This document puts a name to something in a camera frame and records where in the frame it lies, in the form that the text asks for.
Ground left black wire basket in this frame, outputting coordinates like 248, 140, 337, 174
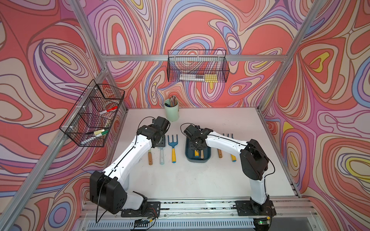
59, 80, 125, 147

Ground yellow item in back basket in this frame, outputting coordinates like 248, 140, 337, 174
204, 74, 218, 83

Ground teal plastic storage box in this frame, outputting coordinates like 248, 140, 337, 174
185, 138, 212, 163

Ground lime rake wooden handle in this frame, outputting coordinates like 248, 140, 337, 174
217, 149, 223, 158

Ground black wire basket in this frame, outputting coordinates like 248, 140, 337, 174
167, 48, 230, 82
59, 80, 125, 147

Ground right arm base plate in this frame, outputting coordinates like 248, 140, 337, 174
233, 199, 277, 217

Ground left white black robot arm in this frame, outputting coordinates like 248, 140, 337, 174
90, 116, 171, 214

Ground green marker in basket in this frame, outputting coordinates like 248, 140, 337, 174
86, 129, 109, 137

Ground clear tube in back basket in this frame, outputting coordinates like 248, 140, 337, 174
179, 74, 205, 82

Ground back black wire basket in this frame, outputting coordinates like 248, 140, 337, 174
167, 48, 230, 82

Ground red marker in basket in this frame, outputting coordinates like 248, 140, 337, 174
99, 106, 118, 115

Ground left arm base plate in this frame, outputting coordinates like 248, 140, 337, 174
121, 201, 161, 218

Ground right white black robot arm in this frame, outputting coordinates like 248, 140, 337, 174
183, 124, 270, 205

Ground mint green pen cup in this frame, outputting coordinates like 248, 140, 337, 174
164, 99, 179, 122

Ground light blue rake pale handle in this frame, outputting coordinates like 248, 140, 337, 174
160, 147, 164, 165

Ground pens in cup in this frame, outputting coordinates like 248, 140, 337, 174
164, 95, 178, 107

